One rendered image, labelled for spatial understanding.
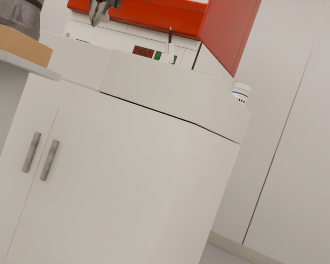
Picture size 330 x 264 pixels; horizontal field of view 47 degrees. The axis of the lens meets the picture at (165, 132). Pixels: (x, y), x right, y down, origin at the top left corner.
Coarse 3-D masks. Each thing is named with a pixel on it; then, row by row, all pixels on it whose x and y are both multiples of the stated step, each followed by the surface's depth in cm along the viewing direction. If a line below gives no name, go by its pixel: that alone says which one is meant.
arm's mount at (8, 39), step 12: (0, 24) 90; (0, 36) 90; (12, 36) 91; (24, 36) 94; (0, 48) 90; (12, 48) 92; (24, 48) 96; (36, 48) 100; (48, 48) 104; (36, 60) 101; (48, 60) 106
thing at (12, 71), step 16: (0, 64) 93; (16, 64) 84; (32, 64) 89; (0, 80) 94; (16, 80) 97; (0, 96) 95; (16, 96) 99; (0, 112) 96; (0, 128) 98; (0, 144) 100
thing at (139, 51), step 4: (136, 48) 191; (140, 48) 190; (144, 48) 189; (136, 52) 191; (140, 52) 190; (144, 52) 189; (148, 52) 188; (152, 52) 187; (144, 56) 188; (148, 56) 188
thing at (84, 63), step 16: (48, 32) 133; (64, 48) 129; (80, 48) 127; (96, 48) 124; (48, 64) 131; (64, 64) 128; (80, 64) 126; (96, 64) 123; (80, 80) 125; (96, 80) 122
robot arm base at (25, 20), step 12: (0, 0) 95; (12, 0) 95; (24, 0) 96; (0, 12) 93; (12, 12) 94; (24, 12) 96; (36, 12) 99; (12, 24) 94; (24, 24) 95; (36, 24) 99; (36, 36) 100
